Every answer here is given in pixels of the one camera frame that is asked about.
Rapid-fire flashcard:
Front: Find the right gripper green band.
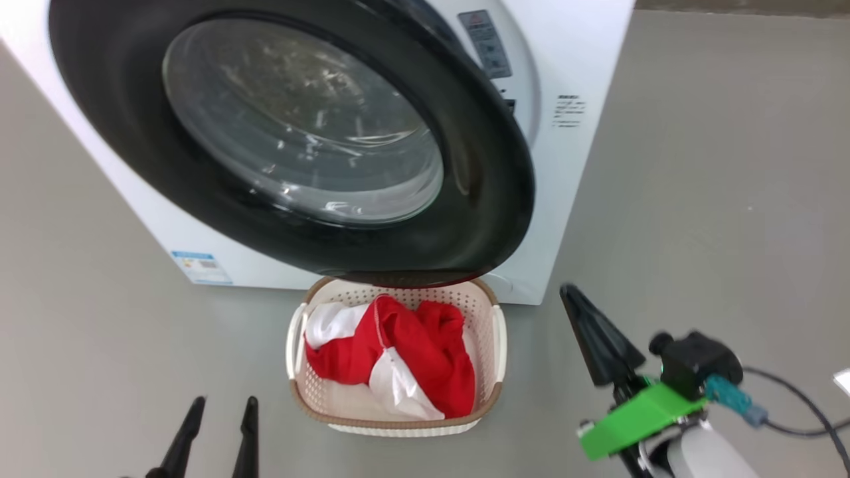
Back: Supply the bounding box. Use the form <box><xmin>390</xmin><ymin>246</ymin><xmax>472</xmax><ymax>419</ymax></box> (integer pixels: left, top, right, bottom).
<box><xmin>560</xmin><ymin>284</ymin><xmax>708</xmax><ymax>478</ymax></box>

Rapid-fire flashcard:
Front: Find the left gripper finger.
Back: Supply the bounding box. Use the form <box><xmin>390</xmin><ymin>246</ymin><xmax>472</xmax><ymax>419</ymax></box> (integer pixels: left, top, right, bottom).
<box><xmin>231</xmin><ymin>396</ymin><xmax>260</xmax><ymax>478</ymax></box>
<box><xmin>145</xmin><ymin>396</ymin><xmax>207</xmax><ymax>478</ymax></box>

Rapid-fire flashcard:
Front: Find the red and white garment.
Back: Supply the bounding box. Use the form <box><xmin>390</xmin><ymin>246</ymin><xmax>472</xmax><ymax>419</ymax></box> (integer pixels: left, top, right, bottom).
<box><xmin>304</xmin><ymin>295</ymin><xmax>446</xmax><ymax>420</ymax></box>

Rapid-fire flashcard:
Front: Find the plain red garment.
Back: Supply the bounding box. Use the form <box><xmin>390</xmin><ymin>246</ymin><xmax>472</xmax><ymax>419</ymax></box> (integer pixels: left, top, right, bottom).
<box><xmin>415</xmin><ymin>300</ymin><xmax>477</xmax><ymax>419</ymax></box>

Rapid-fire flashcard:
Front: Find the dark grey glass washer door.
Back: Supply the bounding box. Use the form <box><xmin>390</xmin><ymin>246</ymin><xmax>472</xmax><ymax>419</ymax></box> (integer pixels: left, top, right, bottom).
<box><xmin>48</xmin><ymin>0</ymin><xmax>536</xmax><ymax>287</ymax></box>

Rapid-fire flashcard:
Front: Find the cream perforated laundry basket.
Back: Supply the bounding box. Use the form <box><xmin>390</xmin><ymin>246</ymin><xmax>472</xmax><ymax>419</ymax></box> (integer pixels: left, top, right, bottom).
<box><xmin>286</xmin><ymin>277</ymin><xmax>508</xmax><ymax>438</ymax></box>

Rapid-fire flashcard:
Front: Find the white front-load washing machine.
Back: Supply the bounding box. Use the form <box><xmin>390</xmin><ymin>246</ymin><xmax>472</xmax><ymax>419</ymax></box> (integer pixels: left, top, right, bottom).
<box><xmin>0</xmin><ymin>0</ymin><xmax>637</xmax><ymax>306</ymax></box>

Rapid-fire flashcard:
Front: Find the blue energy label sticker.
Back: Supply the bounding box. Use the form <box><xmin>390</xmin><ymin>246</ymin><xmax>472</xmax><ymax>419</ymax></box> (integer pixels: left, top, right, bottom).
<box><xmin>171</xmin><ymin>250</ymin><xmax>234</xmax><ymax>286</ymax></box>

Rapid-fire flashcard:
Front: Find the teal connector camera cable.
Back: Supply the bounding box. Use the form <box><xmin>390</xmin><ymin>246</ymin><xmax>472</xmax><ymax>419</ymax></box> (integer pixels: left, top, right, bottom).
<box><xmin>704</xmin><ymin>375</ymin><xmax>850</xmax><ymax>439</ymax></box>

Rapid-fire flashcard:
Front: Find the thin black cable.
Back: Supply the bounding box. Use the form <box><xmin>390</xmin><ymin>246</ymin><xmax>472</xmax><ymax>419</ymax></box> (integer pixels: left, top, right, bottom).
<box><xmin>742</xmin><ymin>367</ymin><xmax>850</xmax><ymax>475</ymax></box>

